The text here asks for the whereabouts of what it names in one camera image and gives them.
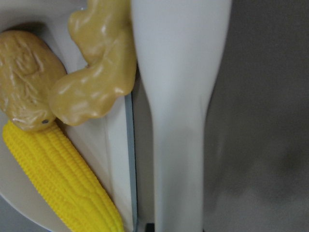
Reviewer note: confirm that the yellow toy corn cob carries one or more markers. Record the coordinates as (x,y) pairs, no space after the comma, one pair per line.
(63,178)

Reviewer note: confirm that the tan toy ginger root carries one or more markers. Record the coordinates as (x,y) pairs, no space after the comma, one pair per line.
(104,36)

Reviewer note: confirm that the brown toy potato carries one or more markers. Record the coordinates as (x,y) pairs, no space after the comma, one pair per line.
(28,70)

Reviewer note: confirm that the beige plastic dustpan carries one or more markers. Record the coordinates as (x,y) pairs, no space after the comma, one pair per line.
(67,68)

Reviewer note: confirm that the beige hand brush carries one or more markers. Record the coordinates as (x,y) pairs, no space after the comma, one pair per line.
(179,45)

